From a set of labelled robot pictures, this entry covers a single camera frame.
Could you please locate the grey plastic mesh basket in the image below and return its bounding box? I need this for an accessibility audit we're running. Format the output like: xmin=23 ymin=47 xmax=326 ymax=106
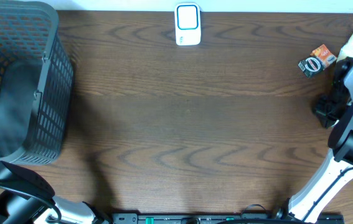
xmin=0 ymin=1 xmax=74 ymax=165

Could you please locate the orange tissue pack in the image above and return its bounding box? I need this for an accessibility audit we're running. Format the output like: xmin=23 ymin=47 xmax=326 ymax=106
xmin=311 ymin=44 xmax=337 ymax=68

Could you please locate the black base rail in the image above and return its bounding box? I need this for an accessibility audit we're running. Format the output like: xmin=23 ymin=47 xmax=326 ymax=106
xmin=112 ymin=212 xmax=345 ymax=224

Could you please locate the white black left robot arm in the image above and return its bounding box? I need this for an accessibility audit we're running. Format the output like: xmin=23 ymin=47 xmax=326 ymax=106
xmin=0 ymin=161 xmax=113 ymax=224

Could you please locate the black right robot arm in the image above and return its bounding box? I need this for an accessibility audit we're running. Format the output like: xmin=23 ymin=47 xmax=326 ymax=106
xmin=281 ymin=57 xmax=353 ymax=223

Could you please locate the small green black box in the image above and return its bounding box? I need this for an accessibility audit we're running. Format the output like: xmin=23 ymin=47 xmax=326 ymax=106
xmin=298 ymin=57 xmax=324 ymax=78

